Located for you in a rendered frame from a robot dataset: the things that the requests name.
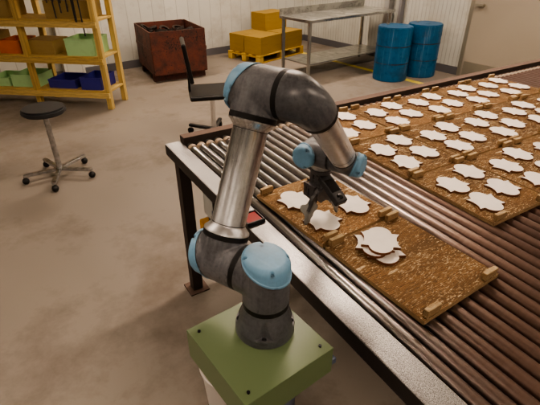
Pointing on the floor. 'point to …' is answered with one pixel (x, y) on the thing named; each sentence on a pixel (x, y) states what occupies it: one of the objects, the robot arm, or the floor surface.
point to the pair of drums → (407, 51)
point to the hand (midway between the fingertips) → (322, 219)
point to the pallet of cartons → (264, 38)
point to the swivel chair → (202, 92)
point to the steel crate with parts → (170, 48)
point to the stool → (43, 112)
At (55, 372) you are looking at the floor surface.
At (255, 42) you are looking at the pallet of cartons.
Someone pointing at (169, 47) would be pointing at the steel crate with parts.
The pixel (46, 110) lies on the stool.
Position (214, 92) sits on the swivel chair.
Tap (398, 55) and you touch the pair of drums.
